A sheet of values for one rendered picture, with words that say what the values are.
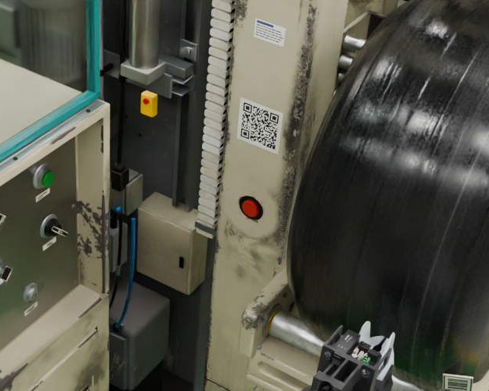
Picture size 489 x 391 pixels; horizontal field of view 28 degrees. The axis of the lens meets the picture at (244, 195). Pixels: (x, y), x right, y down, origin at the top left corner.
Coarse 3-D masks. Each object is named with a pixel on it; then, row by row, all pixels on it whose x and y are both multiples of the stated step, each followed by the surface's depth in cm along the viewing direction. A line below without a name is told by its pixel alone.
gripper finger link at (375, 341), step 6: (366, 324) 125; (360, 330) 125; (366, 330) 126; (366, 336) 127; (378, 336) 130; (366, 342) 128; (372, 342) 129; (378, 342) 129; (372, 348) 128; (378, 348) 129
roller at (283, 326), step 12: (276, 312) 161; (276, 324) 159; (288, 324) 158; (300, 324) 158; (276, 336) 160; (288, 336) 158; (300, 336) 157; (312, 336) 157; (300, 348) 158; (312, 348) 157; (396, 384) 151; (408, 384) 150
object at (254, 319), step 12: (276, 276) 163; (264, 288) 161; (276, 288) 161; (288, 288) 163; (264, 300) 158; (276, 300) 160; (288, 300) 166; (252, 312) 156; (264, 312) 157; (288, 312) 168; (252, 324) 156; (264, 324) 159; (240, 336) 159; (252, 336) 157; (264, 336) 161; (240, 348) 160; (252, 348) 159
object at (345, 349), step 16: (336, 336) 121; (352, 336) 120; (336, 352) 116; (352, 352) 120; (368, 352) 118; (320, 368) 119; (336, 368) 117; (352, 368) 116; (368, 368) 115; (320, 384) 112; (336, 384) 111; (352, 384) 115; (368, 384) 116
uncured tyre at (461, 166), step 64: (448, 0) 133; (384, 64) 126; (448, 64) 124; (320, 128) 130; (384, 128) 123; (448, 128) 120; (320, 192) 127; (384, 192) 122; (448, 192) 119; (320, 256) 129; (384, 256) 124; (448, 256) 120; (320, 320) 137; (384, 320) 128; (448, 320) 123
